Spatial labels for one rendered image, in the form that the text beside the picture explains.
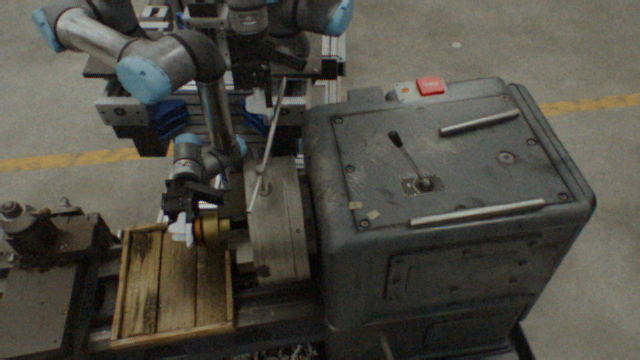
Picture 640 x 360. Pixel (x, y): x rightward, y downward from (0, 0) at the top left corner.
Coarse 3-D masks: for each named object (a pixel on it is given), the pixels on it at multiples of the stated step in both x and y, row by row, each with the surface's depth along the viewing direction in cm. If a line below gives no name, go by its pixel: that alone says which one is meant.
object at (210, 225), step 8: (200, 216) 127; (208, 216) 125; (216, 216) 124; (192, 224) 124; (200, 224) 124; (208, 224) 124; (216, 224) 123; (224, 224) 125; (232, 224) 131; (192, 232) 124; (200, 232) 124; (208, 232) 123; (216, 232) 123; (200, 240) 124; (208, 240) 124; (216, 240) 124
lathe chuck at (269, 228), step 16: (256, 160) 126; (272, 160) 123; (256, 176) 118; (272, 176) 117; (272, 192) 115; (256, 208) 113; (272, 208) 113; (256, 224) 113; (272, 224) 113; (288, 224) 113; (256, 240) 113; (272, 240) 113; (288, 240) 114; (256, 256) 114; (272, 256) 115; (288, 256) 115; (272, 272) 118; (288, 272) 119
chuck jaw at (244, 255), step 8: (224, 232) 124; (232, 232) 124; (240, 232) 124; (248, 232) 124; (224, 240) 122; (232, 240) 122; (240, 240) 122; (248, 240) 122; (224, 248) 124; (232, 248) 120; (240, 248) 120; (248, 248) 120; (232, 256) 122; (240, 256) 118; (248, 256) 118; (240, 264) 117; (248, 264) 118; (264, 264) 116; (240, 272) 119; (248, 272) 119; (256, 272) 118; (264, 272) 118
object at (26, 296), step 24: (72, 216) 148; (72, 264) 135; (24, 288) 131; (48, 288) 131; (72, 288) 131; (0, 312) 127; (24, 312) 127; (48, 312) 127; (72, 312) 130; (0, 336) 124; (24, 336) 123; (48, 336) 123
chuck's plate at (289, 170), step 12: (288, 156) 126; (288, 168) 119; (288, 180) 117; (288, 192) 115; (300, 192) 115; (288, 204) 114; (300, 204) 114; (288, 216) 115; (300, 216) 114; (300, 228) 114; (300, 240) 114; (300, 252) 115; (300, 264) 117; (300, 276) 121
